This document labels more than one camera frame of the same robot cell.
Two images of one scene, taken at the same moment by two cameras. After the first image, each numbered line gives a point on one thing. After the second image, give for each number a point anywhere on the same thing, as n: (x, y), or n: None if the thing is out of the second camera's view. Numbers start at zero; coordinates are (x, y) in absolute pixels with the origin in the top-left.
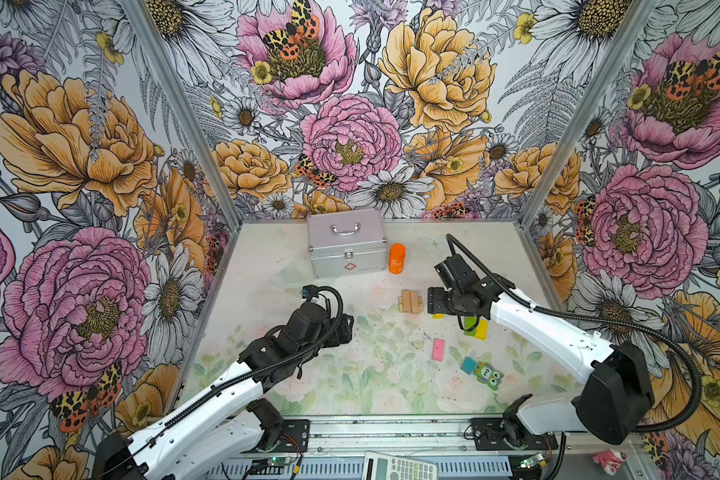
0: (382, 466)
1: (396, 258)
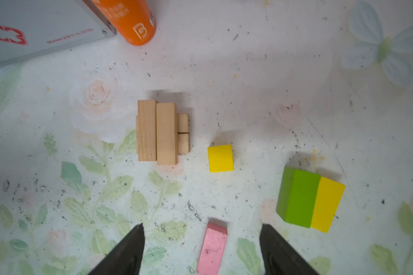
0: None
1: (133, 20)
